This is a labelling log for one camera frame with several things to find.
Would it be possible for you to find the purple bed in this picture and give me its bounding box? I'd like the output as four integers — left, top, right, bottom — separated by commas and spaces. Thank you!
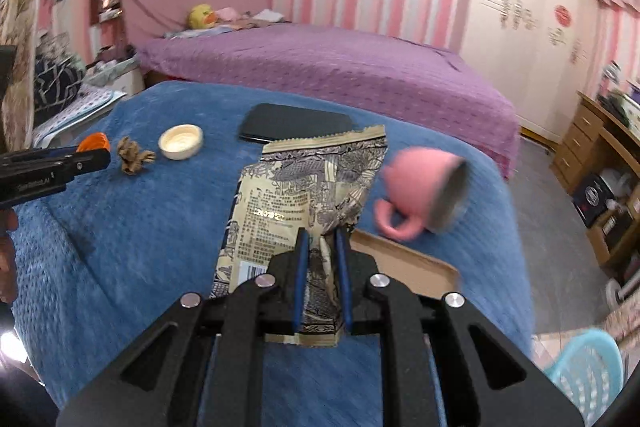
135, 24, 521, 180

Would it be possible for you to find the pink mug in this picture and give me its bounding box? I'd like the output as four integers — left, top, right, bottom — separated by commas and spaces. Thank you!
372, 147, 471, 242

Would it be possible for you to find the yellow duck plush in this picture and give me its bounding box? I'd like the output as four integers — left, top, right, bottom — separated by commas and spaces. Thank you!
187, 3, 218, 30

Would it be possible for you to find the beige printed snack wrapper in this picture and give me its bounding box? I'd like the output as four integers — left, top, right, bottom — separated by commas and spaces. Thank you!
210, 124, 388, 348

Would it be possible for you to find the person's left hand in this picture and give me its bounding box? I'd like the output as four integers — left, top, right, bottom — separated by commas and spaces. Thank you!
0, 209, 21, 304

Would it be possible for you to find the wooden desk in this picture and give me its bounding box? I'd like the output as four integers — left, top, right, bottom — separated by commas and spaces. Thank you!
550, 91, 640, 278

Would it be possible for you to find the pile of clothes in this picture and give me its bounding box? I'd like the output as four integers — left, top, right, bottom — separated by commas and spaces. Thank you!
215, 7, 288, 30

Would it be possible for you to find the cream round lid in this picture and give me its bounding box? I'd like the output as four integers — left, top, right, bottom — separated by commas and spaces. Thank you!
158, 124, 204, 160

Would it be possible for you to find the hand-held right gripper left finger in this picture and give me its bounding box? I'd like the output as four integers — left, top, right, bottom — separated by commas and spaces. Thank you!
55, 229, 313, 427

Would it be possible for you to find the pink covered headboard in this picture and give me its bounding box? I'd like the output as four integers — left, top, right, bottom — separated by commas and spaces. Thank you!
120, 0, 268, 52

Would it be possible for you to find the light blue plastic basket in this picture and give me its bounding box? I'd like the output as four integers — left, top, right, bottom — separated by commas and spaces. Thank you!
542, 328, 626, 427

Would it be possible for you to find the dark patterned cloth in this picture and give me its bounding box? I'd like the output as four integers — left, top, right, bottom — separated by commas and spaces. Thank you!
34, 56, 87, 114

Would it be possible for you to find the black phone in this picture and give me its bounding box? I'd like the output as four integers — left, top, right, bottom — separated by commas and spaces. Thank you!
237, 103, 355, 144

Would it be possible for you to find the beige printed blanket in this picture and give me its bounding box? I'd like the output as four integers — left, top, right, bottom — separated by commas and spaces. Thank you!
0, 0, 47, 152

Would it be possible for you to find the white wardrobe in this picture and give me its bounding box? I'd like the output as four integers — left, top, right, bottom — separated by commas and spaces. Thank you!
460, 0, 601, 142

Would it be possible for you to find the black bag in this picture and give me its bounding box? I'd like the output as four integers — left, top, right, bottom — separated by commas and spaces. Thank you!
572, 172, 608, 228

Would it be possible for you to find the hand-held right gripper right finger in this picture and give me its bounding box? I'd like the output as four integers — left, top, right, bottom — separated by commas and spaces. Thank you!
335, 227, 586, 427

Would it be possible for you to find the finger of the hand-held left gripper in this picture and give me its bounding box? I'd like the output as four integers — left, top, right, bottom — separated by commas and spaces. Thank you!
0, 147, 112, 180

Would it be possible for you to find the beige phone case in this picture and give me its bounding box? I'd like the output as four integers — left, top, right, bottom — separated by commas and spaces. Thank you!
350, 229, 461, 303

